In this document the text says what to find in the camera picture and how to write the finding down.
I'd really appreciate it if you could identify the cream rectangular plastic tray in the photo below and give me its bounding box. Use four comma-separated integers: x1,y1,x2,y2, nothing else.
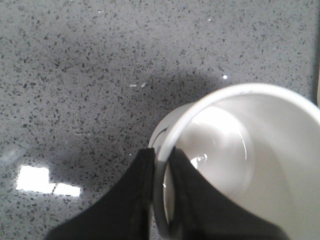
316,45,320,108

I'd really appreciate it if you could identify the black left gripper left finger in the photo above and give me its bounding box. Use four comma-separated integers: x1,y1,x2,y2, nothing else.
45,148,155,240

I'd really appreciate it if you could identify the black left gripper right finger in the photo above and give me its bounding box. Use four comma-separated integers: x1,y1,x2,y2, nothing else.
168,148,289,240

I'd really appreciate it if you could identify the white smiley face mug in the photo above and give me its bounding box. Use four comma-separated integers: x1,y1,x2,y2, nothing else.
148,83,320,240

